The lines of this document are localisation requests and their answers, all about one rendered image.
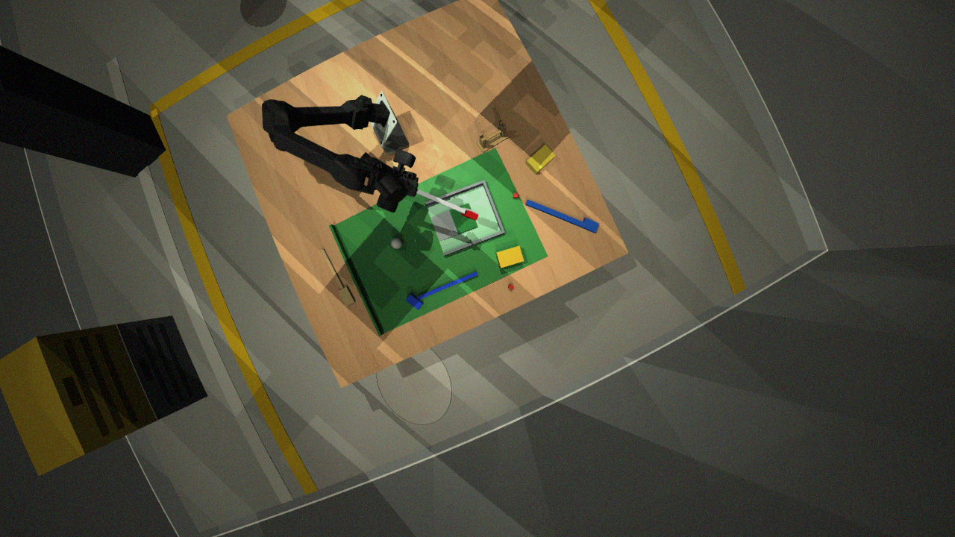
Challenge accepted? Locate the yellow rectangular block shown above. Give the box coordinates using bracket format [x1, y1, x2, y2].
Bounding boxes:
[526, 145, 556, 175]

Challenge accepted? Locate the yellow cube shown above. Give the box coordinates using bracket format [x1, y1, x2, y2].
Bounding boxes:
[496, 246, 524, 268]

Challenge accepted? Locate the green putting mat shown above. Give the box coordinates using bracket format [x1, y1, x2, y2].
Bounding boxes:
[334, 148, 548, 333]

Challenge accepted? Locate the red golf putter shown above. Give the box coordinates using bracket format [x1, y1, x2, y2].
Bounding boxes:
[416, 189, 479, 220]

